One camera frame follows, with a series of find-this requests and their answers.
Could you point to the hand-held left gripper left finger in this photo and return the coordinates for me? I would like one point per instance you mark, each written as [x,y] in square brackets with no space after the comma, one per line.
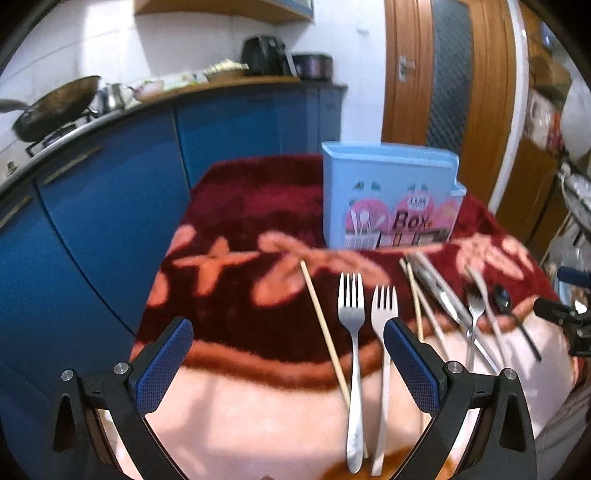
[166,364]

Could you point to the small steel fork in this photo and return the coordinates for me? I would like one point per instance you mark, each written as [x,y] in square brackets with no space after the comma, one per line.
[473,304]

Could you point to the gas stove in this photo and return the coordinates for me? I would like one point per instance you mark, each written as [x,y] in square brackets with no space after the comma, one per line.
[60,134]

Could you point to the small bowl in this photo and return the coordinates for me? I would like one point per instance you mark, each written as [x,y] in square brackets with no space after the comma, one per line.
[151,90]

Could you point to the white plastic bag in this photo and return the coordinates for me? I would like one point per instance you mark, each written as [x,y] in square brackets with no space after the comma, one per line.
[579,115]

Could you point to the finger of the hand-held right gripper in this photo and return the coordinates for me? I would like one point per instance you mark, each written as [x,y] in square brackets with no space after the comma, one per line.
[572,279]
[577,327]

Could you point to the clear plastic bottle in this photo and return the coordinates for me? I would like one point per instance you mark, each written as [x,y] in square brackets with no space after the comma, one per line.
[572,258]

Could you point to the light blue utensil box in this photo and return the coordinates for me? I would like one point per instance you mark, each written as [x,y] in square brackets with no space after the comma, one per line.
[369,184]

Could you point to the wooden chopstick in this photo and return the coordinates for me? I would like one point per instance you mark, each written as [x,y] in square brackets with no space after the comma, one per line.
[415,304]
[323,327]

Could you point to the metal tongs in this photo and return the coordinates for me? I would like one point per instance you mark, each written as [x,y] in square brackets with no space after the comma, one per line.
[438,288]

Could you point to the wooden wall cabinet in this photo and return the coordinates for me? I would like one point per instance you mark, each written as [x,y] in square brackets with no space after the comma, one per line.
[221,7]

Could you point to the black air fryer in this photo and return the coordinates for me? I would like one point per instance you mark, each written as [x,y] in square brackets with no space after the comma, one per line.
[265,55]

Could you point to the dark rice cooker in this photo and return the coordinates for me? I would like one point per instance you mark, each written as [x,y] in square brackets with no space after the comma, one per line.
[313,67]

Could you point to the pale-tipped chopstick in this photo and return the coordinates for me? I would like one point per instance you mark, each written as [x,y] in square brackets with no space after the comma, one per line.
[427,310]

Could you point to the red floral blanket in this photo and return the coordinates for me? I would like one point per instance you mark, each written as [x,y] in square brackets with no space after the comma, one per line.
[254,221]

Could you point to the wooden door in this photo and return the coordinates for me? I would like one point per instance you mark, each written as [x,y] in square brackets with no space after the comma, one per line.
[406,106]

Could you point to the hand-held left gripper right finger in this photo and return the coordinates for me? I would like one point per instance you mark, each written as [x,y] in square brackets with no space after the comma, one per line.
[411,369]

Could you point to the metal fork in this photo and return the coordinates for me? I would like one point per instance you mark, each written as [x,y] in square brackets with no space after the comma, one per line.
[352,332]
[384,350]

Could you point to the grey clothing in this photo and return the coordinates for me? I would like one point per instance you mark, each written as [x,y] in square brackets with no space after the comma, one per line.
[563,438]

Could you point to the black wok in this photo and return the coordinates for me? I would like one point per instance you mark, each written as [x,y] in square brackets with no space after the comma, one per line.
[55,108]

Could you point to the metal kettle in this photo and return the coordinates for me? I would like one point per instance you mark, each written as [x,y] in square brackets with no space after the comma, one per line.
[115,97]

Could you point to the black spoon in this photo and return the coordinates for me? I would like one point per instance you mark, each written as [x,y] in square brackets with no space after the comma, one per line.
[503,297]

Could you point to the blue kitchen counter cabinet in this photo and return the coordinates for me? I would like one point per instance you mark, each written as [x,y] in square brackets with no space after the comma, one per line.
[115,194]

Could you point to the basket of food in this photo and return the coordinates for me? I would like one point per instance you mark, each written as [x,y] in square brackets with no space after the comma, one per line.
[226,70]

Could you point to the wooden storage shelf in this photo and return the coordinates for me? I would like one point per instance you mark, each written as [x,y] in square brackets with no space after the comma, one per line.
[531,184]

